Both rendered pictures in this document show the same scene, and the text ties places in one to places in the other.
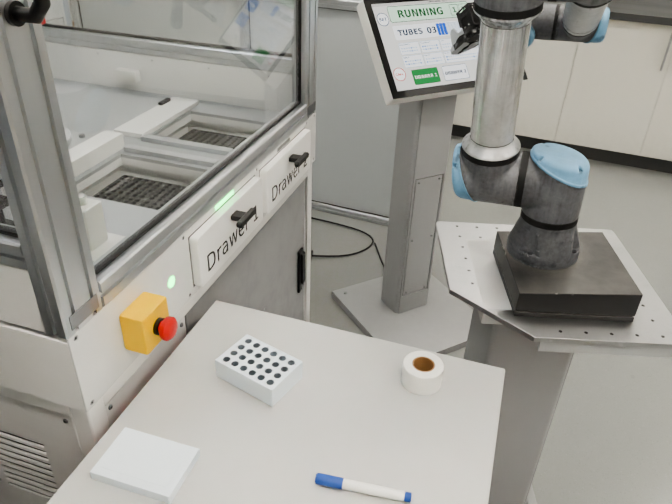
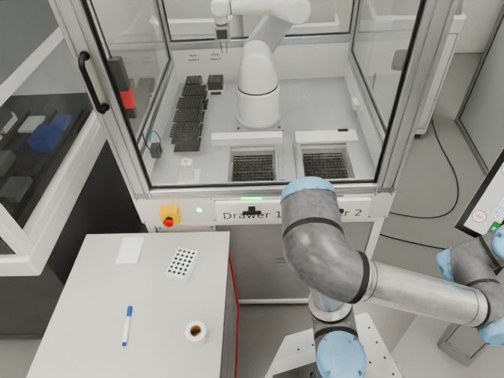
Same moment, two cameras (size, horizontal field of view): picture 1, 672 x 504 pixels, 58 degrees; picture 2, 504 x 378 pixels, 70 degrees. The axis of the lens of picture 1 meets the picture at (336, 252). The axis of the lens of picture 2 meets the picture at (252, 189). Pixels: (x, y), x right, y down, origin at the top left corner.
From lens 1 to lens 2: 1.20 m
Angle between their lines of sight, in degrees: 59
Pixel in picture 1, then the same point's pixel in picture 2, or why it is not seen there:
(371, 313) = (424, 328)
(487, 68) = not seen: hidden behind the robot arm
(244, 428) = (153, 273)
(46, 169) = (121, 151)
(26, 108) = (112, 133)
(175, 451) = (134, 256)
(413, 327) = (430, 362)
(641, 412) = not seen: outside the picture
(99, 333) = (149, 205)
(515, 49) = not seen: hidden behind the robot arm
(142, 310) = (164, 210)
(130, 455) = (131, 244)
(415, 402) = (181, 336)
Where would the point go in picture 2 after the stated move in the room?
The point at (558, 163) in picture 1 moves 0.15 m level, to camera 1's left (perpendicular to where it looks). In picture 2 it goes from (321, 352) to (298, 298)
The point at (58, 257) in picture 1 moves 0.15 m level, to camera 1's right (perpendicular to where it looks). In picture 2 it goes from (129, 176) to (131, 205)
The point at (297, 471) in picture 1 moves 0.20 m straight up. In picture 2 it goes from (134, 299) to (117, 269)
